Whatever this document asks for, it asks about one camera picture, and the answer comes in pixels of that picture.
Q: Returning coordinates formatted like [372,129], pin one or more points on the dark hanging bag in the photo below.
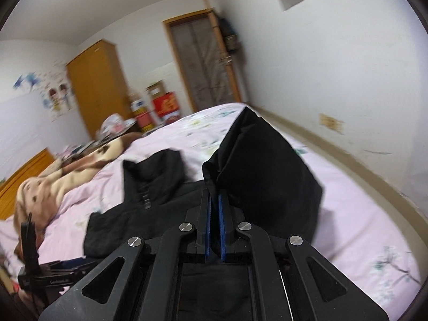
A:
[229,33]

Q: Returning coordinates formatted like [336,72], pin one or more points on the wooden headboard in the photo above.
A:
[30,170]

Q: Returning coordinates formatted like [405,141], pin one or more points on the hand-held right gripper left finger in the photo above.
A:
[207,227]

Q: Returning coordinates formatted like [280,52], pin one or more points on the black padded jacket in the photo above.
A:
[267,174]

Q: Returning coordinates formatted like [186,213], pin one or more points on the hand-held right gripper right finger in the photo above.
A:
[222,227]

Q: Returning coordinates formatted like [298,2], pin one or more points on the wooden door with mesh curtain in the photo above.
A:
[200,63]

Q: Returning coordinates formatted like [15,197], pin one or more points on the plain cardboard box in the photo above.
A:
[155,89]

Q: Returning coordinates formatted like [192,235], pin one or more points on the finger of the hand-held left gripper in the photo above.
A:
[72,264]

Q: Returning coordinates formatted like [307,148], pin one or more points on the pink floral bed sheet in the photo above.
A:
[351,224]

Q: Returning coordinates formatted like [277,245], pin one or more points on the cartoon children wall sticker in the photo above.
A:
[58,97]

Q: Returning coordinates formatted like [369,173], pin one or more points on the white plastic bag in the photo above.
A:
[112,125]

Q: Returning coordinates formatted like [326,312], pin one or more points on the blue bird wall sticker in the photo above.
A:
[28,81]

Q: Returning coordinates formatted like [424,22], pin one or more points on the brown patterned fleece blanket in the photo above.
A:
[50,187]

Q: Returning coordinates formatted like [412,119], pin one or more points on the small red box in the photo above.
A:
[144,122]

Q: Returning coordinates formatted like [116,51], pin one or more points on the cardboard box with blue label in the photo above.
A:
[138,104]

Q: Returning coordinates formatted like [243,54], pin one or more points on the wooden wardrobe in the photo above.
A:
[97,87]

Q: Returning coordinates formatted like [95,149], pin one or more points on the large red gift box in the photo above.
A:
[166,106]

